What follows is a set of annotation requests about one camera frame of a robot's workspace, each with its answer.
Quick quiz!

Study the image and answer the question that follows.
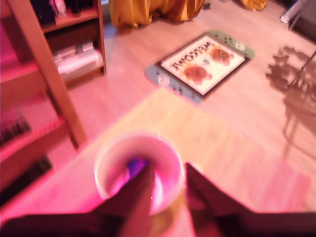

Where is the illustrated white ceramic mug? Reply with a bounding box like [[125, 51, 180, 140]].
[[93, 130, 198, 223]]

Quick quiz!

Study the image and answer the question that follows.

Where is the white shoe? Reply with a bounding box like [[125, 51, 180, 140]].
[[280, 0, 307, 24]]

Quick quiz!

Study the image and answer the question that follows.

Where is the thin black metal rod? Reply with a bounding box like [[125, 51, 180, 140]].
[[288, 49, 316, 86]]

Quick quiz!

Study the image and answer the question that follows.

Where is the orange velvet curtain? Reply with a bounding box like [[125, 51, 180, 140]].
[[108, 0, 205, 32], [240, 0, 269, 12]]

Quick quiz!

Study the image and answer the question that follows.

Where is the purple coffee capsule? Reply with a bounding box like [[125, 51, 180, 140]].
[[125, 158, 151, 178]]

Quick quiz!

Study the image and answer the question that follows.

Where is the tall wooden bookshelf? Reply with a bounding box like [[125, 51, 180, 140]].
[[24, 0, 107, 83]]

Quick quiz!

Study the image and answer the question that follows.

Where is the stack of white magazines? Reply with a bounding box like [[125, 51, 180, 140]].
[[53, 41, 102, 75]]

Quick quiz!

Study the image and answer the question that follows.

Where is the wooden chair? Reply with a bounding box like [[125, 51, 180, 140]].
[[0, 0, 87, 196]]

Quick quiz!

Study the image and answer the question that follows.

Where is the welcome door mat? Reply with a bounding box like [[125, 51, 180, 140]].
[[145, 30, 255, 104]]

